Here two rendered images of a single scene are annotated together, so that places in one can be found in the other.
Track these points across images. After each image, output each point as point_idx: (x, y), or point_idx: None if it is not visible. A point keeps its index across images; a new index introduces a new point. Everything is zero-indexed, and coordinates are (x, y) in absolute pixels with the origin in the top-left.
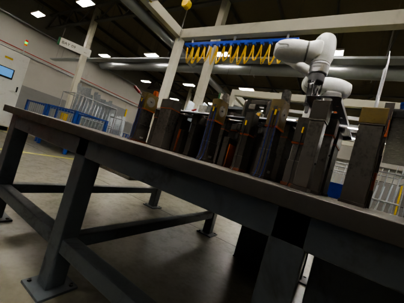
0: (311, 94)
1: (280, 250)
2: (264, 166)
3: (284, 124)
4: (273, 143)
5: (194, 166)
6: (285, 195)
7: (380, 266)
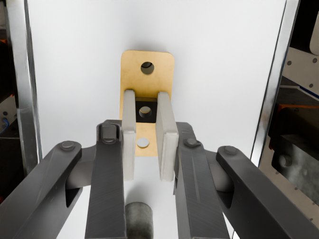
0: (292, 209)
1: None
2: (283, 76)
3: (304, 115)
4: (295, 94)
5: None
6: None
7: None
